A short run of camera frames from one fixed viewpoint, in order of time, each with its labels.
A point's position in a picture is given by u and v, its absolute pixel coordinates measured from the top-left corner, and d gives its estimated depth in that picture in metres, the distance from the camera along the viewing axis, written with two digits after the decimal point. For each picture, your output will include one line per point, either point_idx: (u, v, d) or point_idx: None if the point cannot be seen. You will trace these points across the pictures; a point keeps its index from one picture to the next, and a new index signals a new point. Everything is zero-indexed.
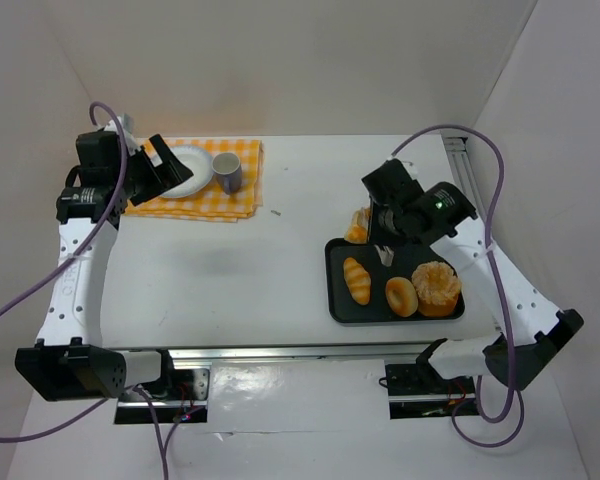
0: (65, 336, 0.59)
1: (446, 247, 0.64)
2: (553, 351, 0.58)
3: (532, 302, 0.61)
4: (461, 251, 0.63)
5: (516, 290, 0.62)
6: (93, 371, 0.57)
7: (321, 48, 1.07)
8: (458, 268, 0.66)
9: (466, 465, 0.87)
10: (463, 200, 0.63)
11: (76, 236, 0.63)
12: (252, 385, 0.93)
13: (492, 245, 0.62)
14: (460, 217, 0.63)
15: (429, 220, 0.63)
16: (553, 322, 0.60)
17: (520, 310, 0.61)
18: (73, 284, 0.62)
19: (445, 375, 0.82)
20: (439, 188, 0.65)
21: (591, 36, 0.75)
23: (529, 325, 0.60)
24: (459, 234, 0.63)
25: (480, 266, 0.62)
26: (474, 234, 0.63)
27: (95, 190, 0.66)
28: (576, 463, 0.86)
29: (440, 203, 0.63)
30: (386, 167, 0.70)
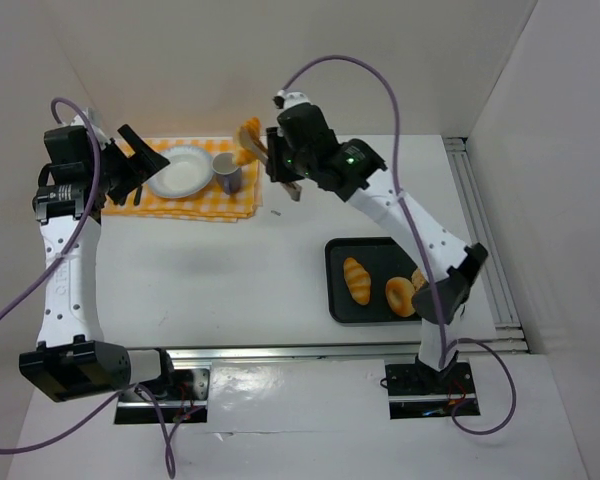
0: (67, 336, 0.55)
1: (360, 200, 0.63)
2: (465, 283, 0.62)
3: (442, 240, 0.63)
4: (374, 202, 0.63)
5: (428, 231, 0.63)
6: (99, 365, 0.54)
7: (323, 44, 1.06)
8: (374, 219, 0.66)
9: (468, 467, 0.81)
10: (373, 154, 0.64)
11: (61, 235, 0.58)
12: (252, 385, 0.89)
13: (402, 191, 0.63)
14: (370, 172, 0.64)
15: (342, 177, 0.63)
16: (462, 257, 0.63)
17: (433, 250, 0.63)
18: (66, 283, 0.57)
19: (438, 368, 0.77)
20: (348, 142, 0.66)
21: (592, 39, 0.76)
23: (442, 262, 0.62)
24: (372, 185, 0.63)
25: (394, 214, 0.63)
26: (385, 183, 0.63)
27: (73, 185, 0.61)
28: (578, 465, 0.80)
29: (351, 158, 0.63)
30: (303, 113, 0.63)
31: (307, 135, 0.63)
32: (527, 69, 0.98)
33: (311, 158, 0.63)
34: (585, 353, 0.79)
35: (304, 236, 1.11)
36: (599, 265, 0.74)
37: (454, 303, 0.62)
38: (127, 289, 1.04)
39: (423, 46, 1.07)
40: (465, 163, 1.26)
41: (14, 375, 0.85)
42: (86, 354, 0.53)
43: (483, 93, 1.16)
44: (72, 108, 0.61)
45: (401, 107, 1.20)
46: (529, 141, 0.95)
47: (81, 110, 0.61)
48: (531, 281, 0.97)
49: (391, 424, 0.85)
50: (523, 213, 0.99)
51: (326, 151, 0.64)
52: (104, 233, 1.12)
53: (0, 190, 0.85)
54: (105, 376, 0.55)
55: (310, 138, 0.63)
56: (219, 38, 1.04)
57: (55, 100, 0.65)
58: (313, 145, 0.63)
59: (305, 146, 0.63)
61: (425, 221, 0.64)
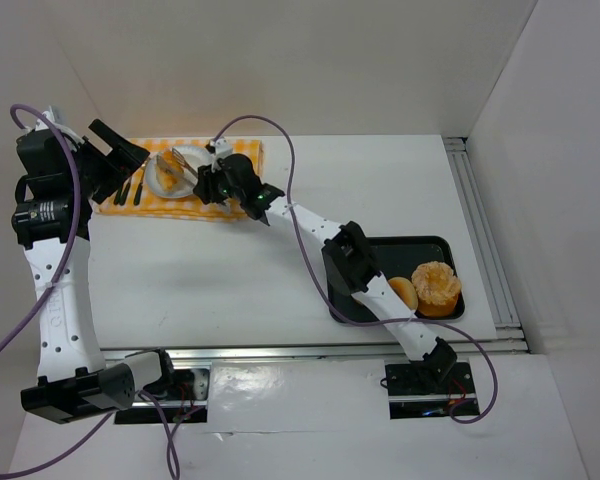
0: (69, 368, 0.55)
1: (269, 216, 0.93)
2: (339, 250, 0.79)
3: (321, 225, 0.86)
4: (276, 215, 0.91)
5: (312, 222, 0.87)
6: (105, 395, 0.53)
7: (322, 44, 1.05)
8: (283, 226, 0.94)
9: (468, 467, 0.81)
10: (277, 190, 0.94)
11: (50, 260, 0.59)
12: (252, 385, 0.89)
13: (292, 203, 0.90)
14: (275, 199, 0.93)
15: (258, 208, 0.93)
16: (335, 232, 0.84)
17: (314, 233, 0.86)
18: (61, 312, 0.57)
19: (421, 359, 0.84)
20: (267, 184, 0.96)
21: (593, 39, 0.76)
23: (321, 238, 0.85)
24: (273, 205, 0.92)
25: (289, 219, 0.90)
26: (282, 203, 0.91)
27: (55, 201, 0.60)
28: (578, 465, 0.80)
29: (262, 195, 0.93)
30: (239, 164, 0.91)
31: (240, 180, 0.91)
32: (527, 68, 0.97)
33: (243, 194, 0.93)
34: (584, 353, 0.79)
35: None
36: None
37: (340, 267, 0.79)
38: (126, 289, 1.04)
39: (423, 45, 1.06)
40: (465, 163, 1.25)
41: (14, 375, 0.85)
42: (93, 387, 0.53)
43: (483, 93, 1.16)
44: (35, 114, 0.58)
45: (400, 107, 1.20)
46: (529, 141, 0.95)
47: (43, 113, 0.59)
48: (531, 282, 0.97)
49: (390, 424, 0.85)
50: (523, 214, 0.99)
51: (253, 190, 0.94)
52: (100, 233, 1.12)
53: None
54: (108, 404, 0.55)
55: (242, 182, 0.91)
56: (218, 38, 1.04)
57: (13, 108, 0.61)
58: (242, 186, 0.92)
59: (238, 186, 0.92)
61: (309, 217, 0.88)
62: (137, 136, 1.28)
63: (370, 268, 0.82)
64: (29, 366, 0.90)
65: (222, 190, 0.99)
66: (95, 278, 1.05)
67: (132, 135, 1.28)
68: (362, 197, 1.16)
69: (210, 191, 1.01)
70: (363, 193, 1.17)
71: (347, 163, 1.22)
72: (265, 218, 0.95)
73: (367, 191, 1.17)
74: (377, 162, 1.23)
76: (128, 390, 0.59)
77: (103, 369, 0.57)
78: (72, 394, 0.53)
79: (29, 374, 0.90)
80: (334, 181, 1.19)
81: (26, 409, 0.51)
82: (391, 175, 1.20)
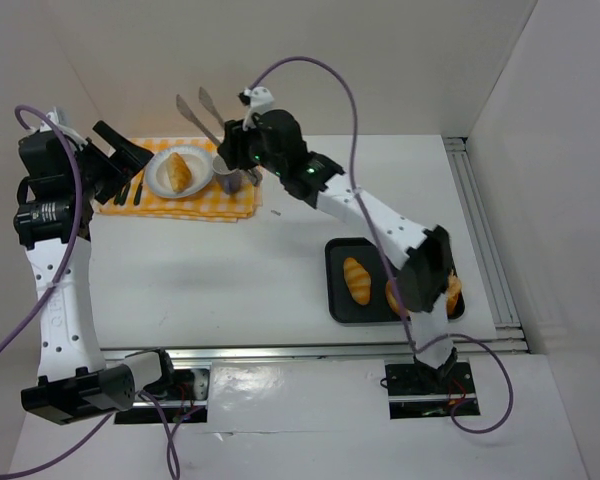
0: (70, 368, 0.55)
1: (324, 201, 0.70)
2: (425, 261, 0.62)
3: (399, 226, 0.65)
4: (334, 201, 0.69)
5: (386, 219, 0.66)
6: (106, 395, 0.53)
7: (322, 44, 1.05)
8: (340, 217, 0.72)
9: (467, 467, 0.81)
10: (334, 165, 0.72)
11: (51, 261, 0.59)
12: (252, 385, 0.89)
13: (358, 188, 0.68)
14: (330, 178, 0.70)
15: (307, 185, 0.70)
16: (421, 238, 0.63)
17: (390, 235, 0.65)
18: (61, 312, 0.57)
19: (435, 366, 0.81)
20: (317, 155, 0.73)
21: (593, 40, 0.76)
23: (400, 243, 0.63)
24: (330, 188, 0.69)
25: (354, 209, 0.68)
26: (344, 184, 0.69)
27: (56, 202, 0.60)
28: (577, 465, 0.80)
29: (313, 169, 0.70)
30: (284, 124, 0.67)
31: (284, 146, 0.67)
32: (527, 68, 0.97)
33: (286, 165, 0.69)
34: (584, 353, 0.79)
35: (304, 236, 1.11)
36: None
37: (422, 282, 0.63)
38: (126, 289, 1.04)
39: (423, 46, 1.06)
40: (465, 163, 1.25)
41: (14, 376, 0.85)
42: (93, 387, 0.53)
43: (483, 93, 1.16)
44: (39, 116, 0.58)
45: (400, 107, 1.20)
46: (529, 142, 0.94)
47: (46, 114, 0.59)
48: (531, 282, 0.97)
49: (390, 424, 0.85)
50: (523, 214, 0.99)
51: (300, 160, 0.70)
52: (100, 233, 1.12)
53: None
54: (109, 404, 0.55)
55: (287, 149, 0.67)
56: (218, 38, 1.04)
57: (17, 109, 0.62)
58: (287, 155, 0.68)
59: (281, 154, 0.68)
61: (383, 212, 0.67)
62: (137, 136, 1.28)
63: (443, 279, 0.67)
64: (29, 367, 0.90)
65: (254, 156, 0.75)
66: (96, 278, 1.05)
67: (132, 135, 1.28)
68: None
69: (238, 155, 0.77)
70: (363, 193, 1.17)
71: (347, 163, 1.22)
72: (313, 200, 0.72)
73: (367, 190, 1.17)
74: (377, 162, 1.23)
76: (128, 391, 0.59)
77: (103, 370, 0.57)
78: (71, 394, 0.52)
79: (29, 374, 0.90)
80: None
81: (26, 409, 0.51)
82: (391, 175, 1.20)
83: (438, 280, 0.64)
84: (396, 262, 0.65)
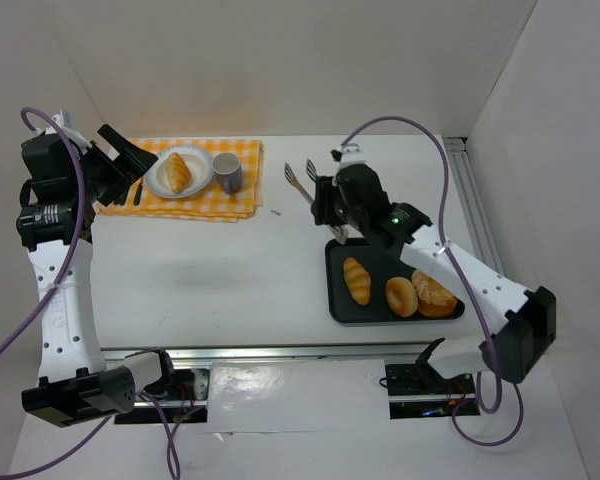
0: (71, 369, 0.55)
1: (408, 254, 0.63)
2: (530, 329, 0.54)
3: (497, 285, 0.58)
4: (421, 254, 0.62)
5: (481, 277, 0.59)
6: (106, 396, 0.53)
7: (323, 45, 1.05)
8: (426, 271, 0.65)
9: (467, 467, 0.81)
10: (421, 215, 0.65)
11: (53, 261, 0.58)
12: (252, 385, 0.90)
13: (448, 241, 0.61)
14: (419, 229, 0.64)
15: (390, 236, 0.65)
16: (522, 300, 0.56)
17: (486, 295, 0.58)
18: (62, 313, 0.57)
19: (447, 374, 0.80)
20: (402, 205, 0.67)
21: (593, 40, 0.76)
23: (499, 306, 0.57)
24: (416, 240, 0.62)
25: (444, 263, 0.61)
26: (432, 236, 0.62)
27: (59, 204, 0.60)
28: (577, 465, 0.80)
29: (397, 220, 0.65)
30: (360, 175, 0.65)
31: (363, 196, 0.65)
32: (527, 69, 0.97)
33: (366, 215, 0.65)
34: (584, 354, 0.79)
35: (304, 237, 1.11)
36: None
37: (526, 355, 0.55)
38: (127, 289, 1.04)
39: (423, 46, 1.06)
40: (465, 163, 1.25)
41: (14, 377, 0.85)
42: (93, 388, 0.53)
43: (483, 93, 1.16)
44: (45, 119, 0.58)
45: (400, 107, 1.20)
46: (529, 142, 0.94)
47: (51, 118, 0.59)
48: (531, 282, 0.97)
49: (390, 425, 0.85)
50: (523, 214, 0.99)
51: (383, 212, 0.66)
52: (101, 234, 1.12)
53: (0, 191, 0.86)
54: (109, 405, 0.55)
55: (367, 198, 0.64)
56: (218, 39, 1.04)
57: (23, 111, 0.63)
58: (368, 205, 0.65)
59: (360, 206, 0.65)
61: (476, 268, 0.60)
62: (137, 136, 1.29)
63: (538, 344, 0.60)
64: (29, 367, 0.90)
65: (339, 211, 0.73)
66: (97, 279, 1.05)
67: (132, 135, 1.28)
68: None
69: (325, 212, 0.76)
70: None
71: None
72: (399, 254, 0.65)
73: None
74: (377, 162, 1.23)
76: (129, 393, 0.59)
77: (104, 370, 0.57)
78: (72, 395, 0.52)
79: (29, 374, 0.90)
80: None
81: (26, 410, 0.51)
82: (391, 175, 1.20)
83: (539, 349, 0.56)
84: (493, 326, 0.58)
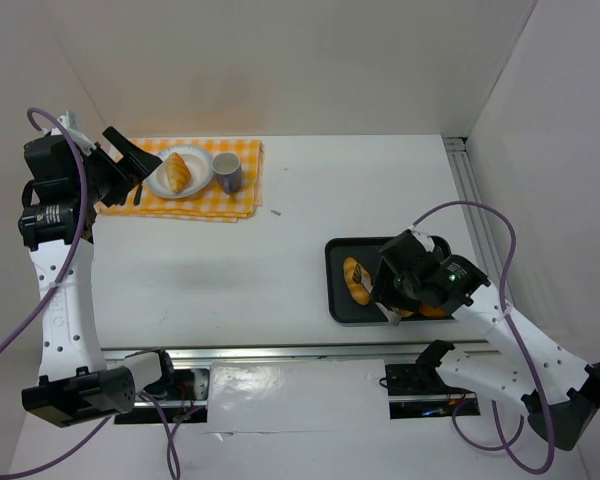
0: (70, 368, 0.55)
1: (465, 316, 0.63)
2: (592, 409, 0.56)
3: (558, 359, 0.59)
4: (479, 317, 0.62)
5: (542, 349, 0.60)
6: (105, 395, 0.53)
7: (323, 45, 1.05)
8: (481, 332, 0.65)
9: (467, 467, 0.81)
10: (476, 271, 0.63)
11: (54, 261, 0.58)
12: (252, 385, 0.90)
13: (508, 306, 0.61)
14: (474, 288, 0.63)
15: (444, 292, 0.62)
16: (583, 377, 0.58)
17: (547, 369, 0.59)
18: (63, 312, 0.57)
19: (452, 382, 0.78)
20: (453, 260, 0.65)
21: (593, 40, 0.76)
23: (560, 382, 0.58)
24: (476, 301, 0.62)
25: (503, 330, 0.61)
26: (490, 297, 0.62)
27: (61, 205, 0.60)
28: (577, 465, 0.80)
29: (453, 275, 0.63)
30: (400, 241, 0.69)
31: (405, 260, 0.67)
32: (527, 69, 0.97)
33: (415, 276, 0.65)
34: (584, 354, 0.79)
35: (304, 237, 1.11)
36: None
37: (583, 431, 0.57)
38: (127, 289, 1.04)
39: (423, 46, 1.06)
40: (465, 163, 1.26)
41: (14, 377, 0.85)
42: (93, 387, 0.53)
43: (483, 93, 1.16)
44: (49, 120, 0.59)
45: (401, 107, 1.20)
46: (529, 142, 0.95)
47: (57, 119, 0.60)
48: (531, 282, 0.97)
49: (390, 424, 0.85)
50: (522, 214, 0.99)
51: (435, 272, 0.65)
52: (102, 234, 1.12)
53: (0, 191, 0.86)
54: (109, 404, 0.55)
55: (412, 263, 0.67)
56: (218, 38, 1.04)
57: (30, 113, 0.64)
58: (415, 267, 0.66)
59: (406, 270, 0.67)
61: (537, 338, 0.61)
62: (137, 136, 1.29)
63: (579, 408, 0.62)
64: (29, 367, 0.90)
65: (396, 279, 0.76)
66: (97, 279, 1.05)
67: (132, 135, 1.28)
68: (363, 197, 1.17)
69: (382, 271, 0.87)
70: (364, 193, 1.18)
71: (347, 163, 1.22)
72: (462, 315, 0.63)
73: (367, 190, 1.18)
74: (377, 162, 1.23)
76: (129, 393, 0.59)
77: (103, 370, 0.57)
78: (72, 395, 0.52)
79: (29, 374, 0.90)
80: (335, 182, 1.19)
81: (26, 409, 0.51)
82: (392, 175, 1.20)
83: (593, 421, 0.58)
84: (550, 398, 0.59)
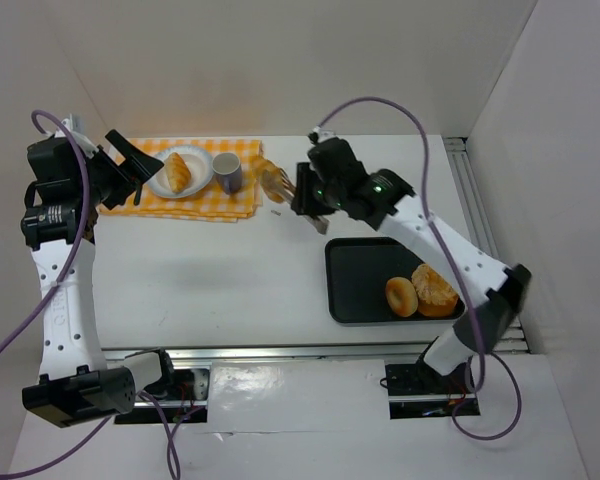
0: (71, 367, 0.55)
1: (391, 227, 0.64)
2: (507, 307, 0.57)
3: (478, 263, 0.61)
4: (404, 227, 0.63)
5: (463, 254, 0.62)
6: (106, 394, 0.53)
7: (323, 45, 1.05)
8: (407, 245, 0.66)
9: (468, 467, 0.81)
10: (402, 183, 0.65)
11: (55, 261, 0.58)
12: (252, 385, 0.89)
13: (431, 215, 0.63)
14: (399, 200, 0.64)
15: (371, 205, 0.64)
16: (501, 278, 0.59)
17: (468, 272, 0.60)
18: (64, 311, 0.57)
19: (444, 372, 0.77)
20: (378, 174, 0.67)
21: (593, 41, 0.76)
23: (480, 284, 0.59)
24: (400, 212, 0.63)
25: (427, 238, 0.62)
26: (415, 209, 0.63)
27: (63, 205, 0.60)
28: (577, 465, 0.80)
29: (379, 187, 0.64)
30: (331, 145, 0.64)
31: (336, 168, 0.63)
32: (527, 69, 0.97)
33: (343, 187, 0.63)
34: (585, 353, 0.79)
35: (304, 237, 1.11)
36: None
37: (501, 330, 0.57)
38: (127, 289, 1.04)
39: (422, 46, 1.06)
40: (465, 162, 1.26)
41: (15, 376, 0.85)
42: (94, 386, 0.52)
43: (483, 94, 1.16)
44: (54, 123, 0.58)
45: (401, 107, 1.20)
46: (529, 142, 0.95)
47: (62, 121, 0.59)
48: (531, 282, 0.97)
49: (391, 424, 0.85)
50: (523, 214, 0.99)
51: (363, 184, 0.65)
52: (102, 235, 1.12)
53: (1, 192, 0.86)
54: (110, 404, 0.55)
55: (342, 171, 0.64)
56: (218, 38, 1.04)
57: (34, 114, 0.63)
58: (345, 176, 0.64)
59: (335, 179, 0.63)
61: (459, 245, 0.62)
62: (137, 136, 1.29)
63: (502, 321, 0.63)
64: (30, 367, 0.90)
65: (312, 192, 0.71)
66: (98, 279, 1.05)
67: (132, 135, 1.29)
68: None
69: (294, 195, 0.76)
70: None
71: None
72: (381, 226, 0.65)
73: None
74: (376, 161, 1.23)
76: (129, 393, 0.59)
77: (104, 369, 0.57)
78: (72, 394, 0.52)
79: (29, 375, 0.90)
80: None
81: (26, 408, 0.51)
82: None
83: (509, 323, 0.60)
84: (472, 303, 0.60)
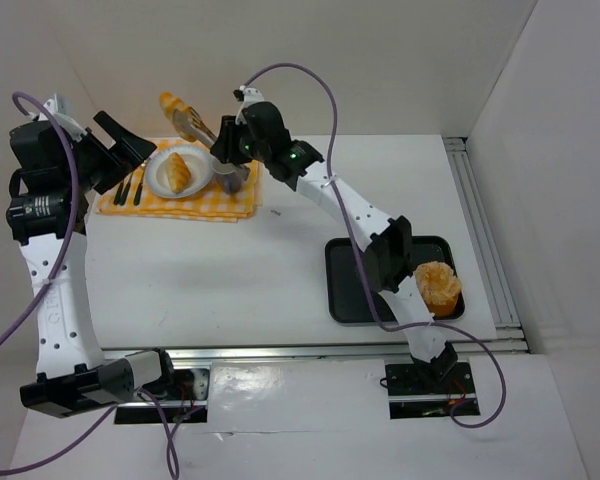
0: (69, 364, 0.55)
1: (303, 187, 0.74)
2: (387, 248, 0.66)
3: (367, 213, 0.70)
4: (311, 186, 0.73)
5: (356, 207, 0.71)
6: (105, 391, 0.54)
7: (323, 45, 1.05)
8: (317, 202, 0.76)
9: (468, 467, 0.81)
10: (314, 151, 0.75)
11: (46, 256, 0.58)
12: (252, 385, 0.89)
13: (334, 175, 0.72)
14: (311, 164, 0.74)
15: (288, 169, 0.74)
16: (385, 225, 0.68)
17: (358, 221, 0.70)
18: (58, 309, 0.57)
19: (426, 360, 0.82)
20: (297, 140, 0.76)
21: (593, 41, 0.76)
23: (366, 230, 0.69)
24: (309, 174, 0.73)
25: (329, 194, 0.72)
26: (321, 171, 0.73)
27: (50, 196, 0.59)
28: (577, 465, 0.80)
29: (295, 155, 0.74)
30: (265, 112, 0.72)
31: (266, 132, 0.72)
32: (527, 68, 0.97)
33: (268, 149, 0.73)
34: (584, 352, 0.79)
35: (304, 237, 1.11)
36: (599, 265, 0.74)
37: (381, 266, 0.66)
38: (127, 289, 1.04)
39: (422, 46, 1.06)
40: (465, 163, 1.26)
41: (14, 376, 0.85)
42: (92, 383, 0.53)
43: (483, 94, 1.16)
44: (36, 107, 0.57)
45: (400, 108, 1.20)
46: (528, 141, 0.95)
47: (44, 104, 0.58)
48: (530, 282, 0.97)
49: (391, 424, 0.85)
50: (522, 214, 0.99)
51: (282, 147, 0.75)
52: (99, 233, 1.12)
53: (1, 191, 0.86)
54: (108, 399, 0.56)
55: (269, 135, 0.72)
56: (218, 38, 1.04)
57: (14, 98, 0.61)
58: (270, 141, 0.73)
59: (263, 141, 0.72)
61: (354, 199, 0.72)
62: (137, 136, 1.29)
63: (405, 268, 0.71)
64: (29, 367, 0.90)
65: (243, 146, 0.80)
66: (96, 279, 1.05)
67: None
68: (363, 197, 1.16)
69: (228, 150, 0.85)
70: (364, 193, 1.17)
71: (346, 163, 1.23)
72: (293, 184, 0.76)
73: (367, 190, 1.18)
74: (376, 162, 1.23)
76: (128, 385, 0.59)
77: (102, 365, 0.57)
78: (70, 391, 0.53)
79: (29, 375, 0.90)
80: None
81: (26, 405, 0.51)
82: (392, 175, 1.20)
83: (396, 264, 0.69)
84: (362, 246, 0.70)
